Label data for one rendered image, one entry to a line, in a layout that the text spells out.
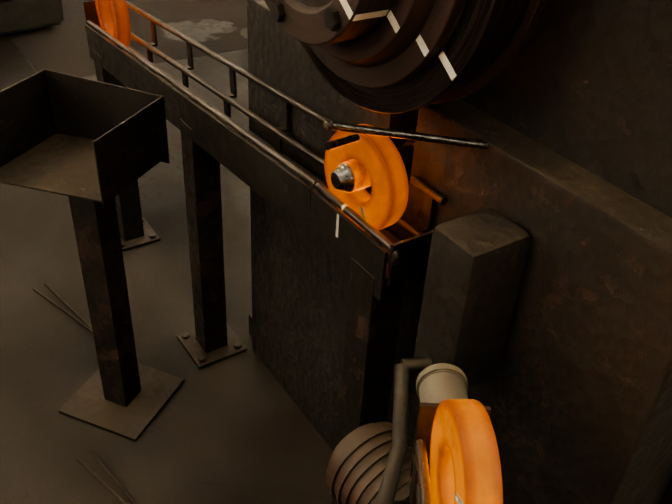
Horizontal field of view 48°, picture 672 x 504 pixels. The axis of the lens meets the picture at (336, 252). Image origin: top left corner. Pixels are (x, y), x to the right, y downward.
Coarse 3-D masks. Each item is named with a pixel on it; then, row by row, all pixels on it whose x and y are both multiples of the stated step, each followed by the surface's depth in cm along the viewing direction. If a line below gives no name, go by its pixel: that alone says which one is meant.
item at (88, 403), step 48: (0, 96) 134; (48, 96) 145; (96, 96) 141; (144, 96) 137; (0, 144) 137; (48, 144) 146; (96, 144) 121; (144, 144) 134; (96, 192) 129; (96, 240) 143; (96, 288) 151; (96, 336) 159; (96, 384) 174; (144, 384) 175
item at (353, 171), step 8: (400, 152) 109; (408, 152) 110; (352, 160) 106; (408, 160) 109; (336, 168) 106; (344, 168) 105; (352, 168) 105; (360, 168) 105; (408, 168) 110; (336, 176) 105; (344, 176) 105; (352, 176) 105; (360, 176) 105; (368, 176) 106; (336, 184) 106; (344, 184) 105; (352, 184) 105; (360, 184) 106; (368, 184) 107
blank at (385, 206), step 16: (352, 144) 106; (368, 144) 103; (384, 144) 103; (336, 160) 110; (368, 160) 104; (384, 160) 101; (400, 160) 103; (384, 176) 102; (400, 176) 102; (336, 192) 113; (352, 192) 111; (384, 192) 103; (400, 192) 103; (352, 208) 111; (368, 208) 107; (384, 208) 104; (400, 208) 105; (384, 224) 106
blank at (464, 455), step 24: (456, 408) 70; (480, 408) 70; (432, 432) 78; (456, 432) 68; (480, 432) 67; (432, 456) 78; (456, 456) 68; (480, 456) 65; (432, 480) 77; (456, 480) 67; (480, 480) 64
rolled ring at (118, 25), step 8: (96, 0) 190; (104, 0) 189; (112, 0) 177; (120, 0) 178; (96, 8) 192; (104, 8) 190; (112, 8) 179; (120, 8) 178; (104, 16) 191; (112, 16) 192; (120, 16) 179; (128, 16) 180; (104, 24) 191; (112, 24) 191; (120, 24) 179; (128, 24) 180; (112, 32) 190; (120, 32) 181; (128, 32) 182; (120, 40) 183; (128, 40) 184
